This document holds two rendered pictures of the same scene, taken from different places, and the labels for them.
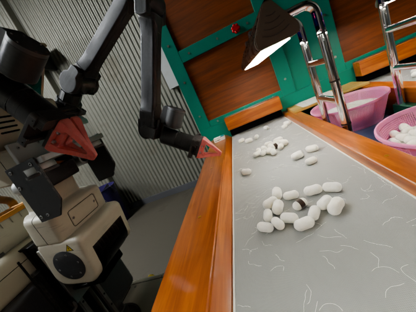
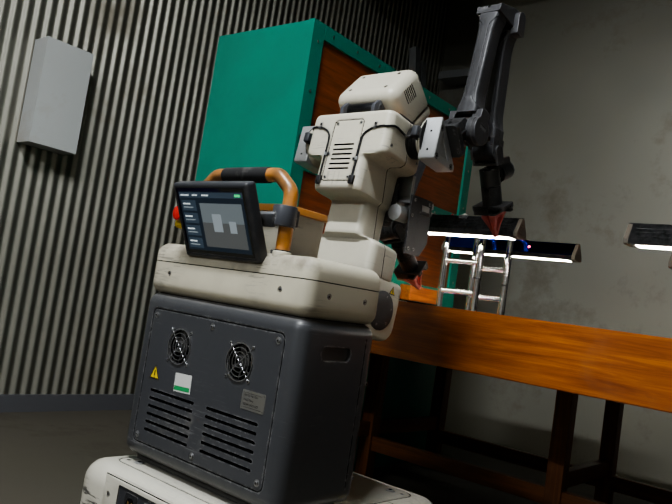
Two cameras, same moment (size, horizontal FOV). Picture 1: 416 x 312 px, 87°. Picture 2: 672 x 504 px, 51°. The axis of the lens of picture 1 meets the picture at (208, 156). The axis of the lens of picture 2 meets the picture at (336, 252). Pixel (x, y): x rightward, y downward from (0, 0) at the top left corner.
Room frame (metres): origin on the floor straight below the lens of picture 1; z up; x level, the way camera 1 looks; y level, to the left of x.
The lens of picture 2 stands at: (-0.09, 2.23, 0.73)
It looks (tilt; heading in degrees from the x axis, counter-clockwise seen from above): 4 degrees up; 296
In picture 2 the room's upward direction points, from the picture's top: 9 degrees clockwise
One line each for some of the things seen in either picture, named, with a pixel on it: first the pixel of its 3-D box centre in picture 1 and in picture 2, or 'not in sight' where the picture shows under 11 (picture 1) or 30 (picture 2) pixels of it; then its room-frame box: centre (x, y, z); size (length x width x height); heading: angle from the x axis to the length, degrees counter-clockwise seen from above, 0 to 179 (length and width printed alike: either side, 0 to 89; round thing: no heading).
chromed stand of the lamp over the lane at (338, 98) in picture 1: (298, 91); (449, 274); (0.69, -0.35, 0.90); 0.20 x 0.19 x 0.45; 167
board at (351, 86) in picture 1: (324, 97); not in sight; (1.03, -0.63, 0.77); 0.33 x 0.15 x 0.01; 77
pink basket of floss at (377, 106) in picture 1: (349, 111); not in sight; (0.82, -0.58, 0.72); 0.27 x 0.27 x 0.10
